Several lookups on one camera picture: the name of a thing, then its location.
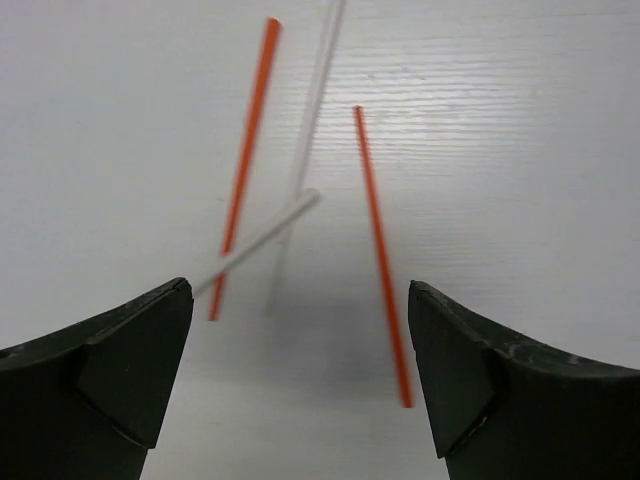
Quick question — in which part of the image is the orange chopstick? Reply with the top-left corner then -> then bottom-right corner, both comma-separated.
207,17 -> 284,322
353,105 -> 414,409

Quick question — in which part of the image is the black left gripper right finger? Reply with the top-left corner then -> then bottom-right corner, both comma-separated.
408,281 -> 639,479

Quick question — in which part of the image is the white chopstick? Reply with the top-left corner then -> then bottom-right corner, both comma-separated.
265,0 -> 346,315
192,188 -> 322,298

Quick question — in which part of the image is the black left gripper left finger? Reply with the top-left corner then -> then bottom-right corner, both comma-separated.
1,278 -> 194,479

